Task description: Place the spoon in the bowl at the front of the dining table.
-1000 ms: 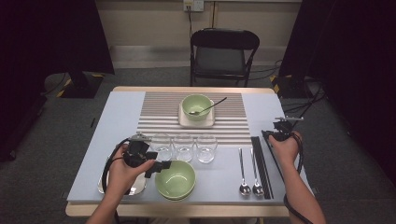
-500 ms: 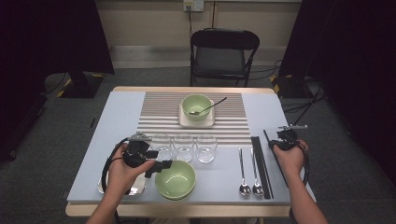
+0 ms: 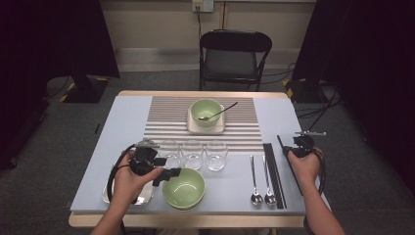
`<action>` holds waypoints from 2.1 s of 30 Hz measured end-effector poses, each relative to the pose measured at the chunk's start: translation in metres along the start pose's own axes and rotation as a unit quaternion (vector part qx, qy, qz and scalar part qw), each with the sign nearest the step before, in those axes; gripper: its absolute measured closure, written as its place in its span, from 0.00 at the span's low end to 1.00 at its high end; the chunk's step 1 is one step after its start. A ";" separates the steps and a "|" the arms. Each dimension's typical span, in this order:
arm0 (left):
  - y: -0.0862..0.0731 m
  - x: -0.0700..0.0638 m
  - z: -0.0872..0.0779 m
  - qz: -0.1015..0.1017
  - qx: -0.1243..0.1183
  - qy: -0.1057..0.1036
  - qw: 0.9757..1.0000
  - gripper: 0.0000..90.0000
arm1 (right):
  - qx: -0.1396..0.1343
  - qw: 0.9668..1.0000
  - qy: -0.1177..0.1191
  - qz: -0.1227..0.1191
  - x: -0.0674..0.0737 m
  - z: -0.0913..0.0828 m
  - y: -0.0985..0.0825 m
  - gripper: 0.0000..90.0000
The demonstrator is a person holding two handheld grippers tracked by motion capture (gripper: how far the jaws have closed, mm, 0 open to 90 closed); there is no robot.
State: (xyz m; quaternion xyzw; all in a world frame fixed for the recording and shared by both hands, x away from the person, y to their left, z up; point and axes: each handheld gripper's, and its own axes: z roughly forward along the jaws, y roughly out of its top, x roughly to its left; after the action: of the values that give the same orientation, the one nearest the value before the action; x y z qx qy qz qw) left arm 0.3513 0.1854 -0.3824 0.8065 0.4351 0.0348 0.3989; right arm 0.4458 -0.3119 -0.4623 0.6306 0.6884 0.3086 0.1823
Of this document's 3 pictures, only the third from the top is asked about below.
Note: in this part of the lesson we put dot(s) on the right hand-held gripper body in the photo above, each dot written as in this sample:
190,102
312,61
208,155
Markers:
303,145

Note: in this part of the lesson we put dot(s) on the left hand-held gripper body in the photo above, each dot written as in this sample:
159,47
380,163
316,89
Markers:
143,160

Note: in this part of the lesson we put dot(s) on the white square plate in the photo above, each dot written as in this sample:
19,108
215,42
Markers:
208,130
145,196

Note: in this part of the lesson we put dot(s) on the row of black chopsticks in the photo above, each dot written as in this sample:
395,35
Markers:
274,176

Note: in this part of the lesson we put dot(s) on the green bowl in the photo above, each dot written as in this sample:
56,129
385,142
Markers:
183,187
199,109
183,209

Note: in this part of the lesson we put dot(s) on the metal spoon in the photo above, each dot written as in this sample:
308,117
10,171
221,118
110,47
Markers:
256,198
225,109
270,198

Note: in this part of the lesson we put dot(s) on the person's right hand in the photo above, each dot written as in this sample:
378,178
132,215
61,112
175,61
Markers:
306,173

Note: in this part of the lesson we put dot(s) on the person's left hand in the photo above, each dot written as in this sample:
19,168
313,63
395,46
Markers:
129,189

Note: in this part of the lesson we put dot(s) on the clear drinking glass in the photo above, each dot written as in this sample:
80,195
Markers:
192,151
173,151
216,156

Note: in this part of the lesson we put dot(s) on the black stand base hazard tape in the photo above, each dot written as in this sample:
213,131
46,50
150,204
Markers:
305,93
84,91

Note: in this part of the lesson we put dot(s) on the striped woven placemat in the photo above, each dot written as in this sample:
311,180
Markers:
169,111

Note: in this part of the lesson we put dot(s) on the black curtain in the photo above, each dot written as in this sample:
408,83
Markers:
49,32
375,65

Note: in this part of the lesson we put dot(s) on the black folding chair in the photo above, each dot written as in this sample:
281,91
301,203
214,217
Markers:
235,42

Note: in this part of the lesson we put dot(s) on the dark low block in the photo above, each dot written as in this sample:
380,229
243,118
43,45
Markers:
19,137

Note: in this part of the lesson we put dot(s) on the thin vertical wall conduit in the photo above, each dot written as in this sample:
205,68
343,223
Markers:
223,16

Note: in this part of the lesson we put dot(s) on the white wall socket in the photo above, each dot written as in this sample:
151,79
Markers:
203,5

